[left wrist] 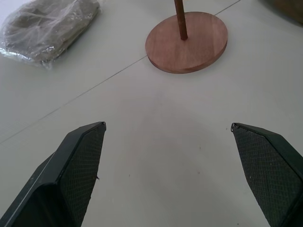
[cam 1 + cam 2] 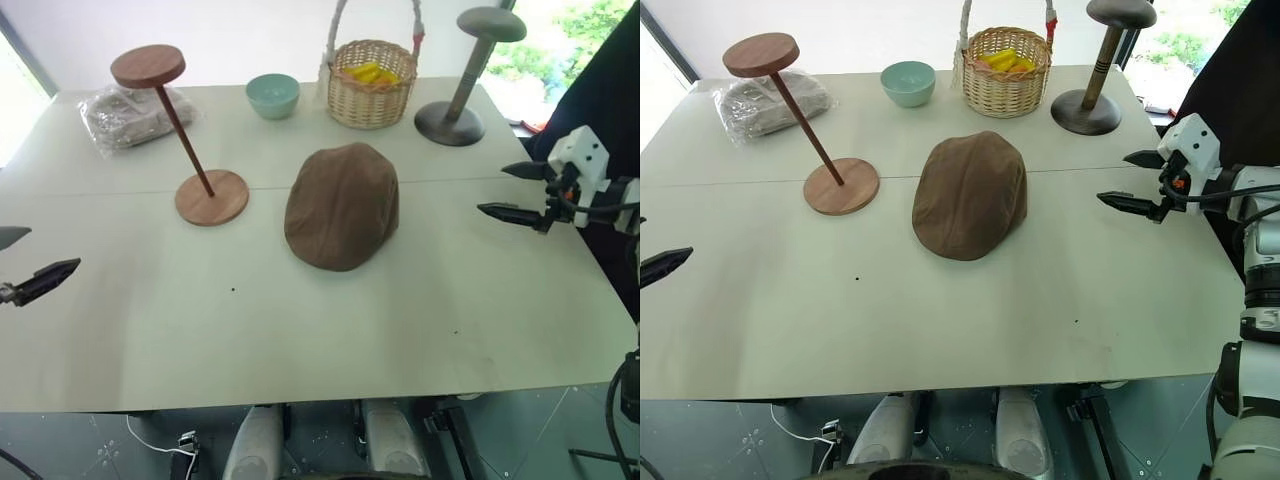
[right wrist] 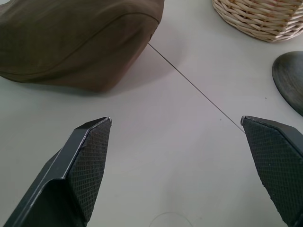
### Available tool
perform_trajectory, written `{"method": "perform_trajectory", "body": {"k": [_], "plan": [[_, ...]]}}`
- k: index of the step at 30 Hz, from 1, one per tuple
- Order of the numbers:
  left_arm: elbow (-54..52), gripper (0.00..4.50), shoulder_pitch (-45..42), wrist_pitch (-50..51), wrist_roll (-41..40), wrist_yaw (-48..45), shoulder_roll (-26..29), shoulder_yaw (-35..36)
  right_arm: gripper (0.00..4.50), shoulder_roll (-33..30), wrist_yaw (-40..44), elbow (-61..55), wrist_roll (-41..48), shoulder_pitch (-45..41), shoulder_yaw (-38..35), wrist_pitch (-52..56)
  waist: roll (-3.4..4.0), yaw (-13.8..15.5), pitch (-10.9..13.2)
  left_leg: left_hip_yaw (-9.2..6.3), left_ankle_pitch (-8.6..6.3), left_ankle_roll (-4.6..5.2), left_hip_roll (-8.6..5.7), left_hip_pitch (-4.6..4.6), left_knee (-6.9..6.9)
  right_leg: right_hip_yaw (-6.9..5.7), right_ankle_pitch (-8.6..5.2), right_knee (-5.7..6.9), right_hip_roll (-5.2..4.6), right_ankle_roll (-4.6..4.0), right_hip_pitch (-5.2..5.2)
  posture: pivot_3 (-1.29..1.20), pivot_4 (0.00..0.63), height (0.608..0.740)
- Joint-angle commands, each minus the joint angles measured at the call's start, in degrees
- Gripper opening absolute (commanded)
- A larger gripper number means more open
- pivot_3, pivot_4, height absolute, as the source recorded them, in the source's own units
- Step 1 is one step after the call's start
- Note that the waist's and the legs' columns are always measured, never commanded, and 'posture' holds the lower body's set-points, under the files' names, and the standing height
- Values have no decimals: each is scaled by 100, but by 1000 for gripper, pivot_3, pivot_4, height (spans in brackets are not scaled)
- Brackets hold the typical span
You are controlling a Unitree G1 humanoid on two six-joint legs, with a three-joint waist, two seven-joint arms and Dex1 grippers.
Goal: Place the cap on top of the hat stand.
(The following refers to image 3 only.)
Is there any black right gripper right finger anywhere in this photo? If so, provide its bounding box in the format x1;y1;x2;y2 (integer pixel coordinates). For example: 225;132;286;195
240;115;303;227

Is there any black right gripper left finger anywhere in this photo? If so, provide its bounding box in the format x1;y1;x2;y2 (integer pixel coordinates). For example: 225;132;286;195
4;116;113;227

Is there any brown fabric cap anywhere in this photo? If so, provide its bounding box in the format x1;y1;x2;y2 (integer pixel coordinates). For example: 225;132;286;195
0;0;165;93

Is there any dark grey round dish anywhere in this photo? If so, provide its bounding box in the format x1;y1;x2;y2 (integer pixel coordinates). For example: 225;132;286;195
271;50;303;117

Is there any woven wicker basket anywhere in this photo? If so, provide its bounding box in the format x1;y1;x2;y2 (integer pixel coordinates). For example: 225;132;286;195
211;0;303;44

